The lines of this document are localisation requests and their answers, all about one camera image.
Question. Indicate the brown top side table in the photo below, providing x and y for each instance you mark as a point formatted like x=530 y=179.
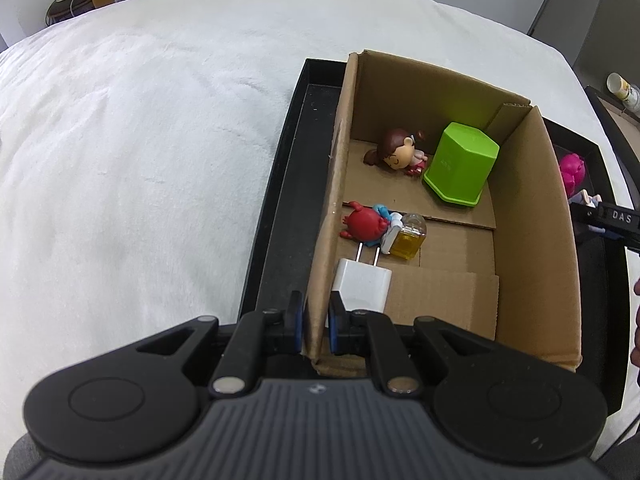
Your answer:
x=620 y=135

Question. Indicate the brown hair doll figure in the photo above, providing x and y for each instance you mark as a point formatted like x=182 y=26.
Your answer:
x=397 y=152

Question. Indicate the small perfume bottle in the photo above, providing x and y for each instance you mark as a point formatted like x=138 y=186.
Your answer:
x=407 y=240

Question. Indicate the green plastic container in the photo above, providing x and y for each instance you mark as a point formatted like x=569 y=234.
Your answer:
x=460 y=165

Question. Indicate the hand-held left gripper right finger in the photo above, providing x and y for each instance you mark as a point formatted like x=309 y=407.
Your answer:
x=335 y=327

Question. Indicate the red crab toy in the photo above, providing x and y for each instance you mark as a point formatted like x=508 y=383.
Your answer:
x=365 y=222

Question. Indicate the pink toy figure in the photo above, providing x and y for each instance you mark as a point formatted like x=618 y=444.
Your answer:
x=572 y=172

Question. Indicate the dark grey panel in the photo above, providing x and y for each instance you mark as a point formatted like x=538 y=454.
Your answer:
x=590 y=15

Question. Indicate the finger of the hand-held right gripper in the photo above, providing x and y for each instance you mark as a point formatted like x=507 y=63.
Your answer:
x=585 y=212

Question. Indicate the white paper cup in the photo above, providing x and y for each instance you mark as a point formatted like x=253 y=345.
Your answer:
x=625 y=91

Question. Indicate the person's right hand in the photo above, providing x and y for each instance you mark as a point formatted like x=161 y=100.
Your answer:
x=636 y=325

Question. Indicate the black tray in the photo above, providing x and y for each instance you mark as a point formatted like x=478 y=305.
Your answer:
x=295 y=160

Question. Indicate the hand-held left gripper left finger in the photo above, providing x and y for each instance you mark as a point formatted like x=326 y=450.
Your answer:
x=297 y=322

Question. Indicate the brown cardboard box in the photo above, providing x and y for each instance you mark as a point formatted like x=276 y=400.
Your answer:
x=525 y=240

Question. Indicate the white wall charger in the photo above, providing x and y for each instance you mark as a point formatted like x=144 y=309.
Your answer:
x=362 y=280

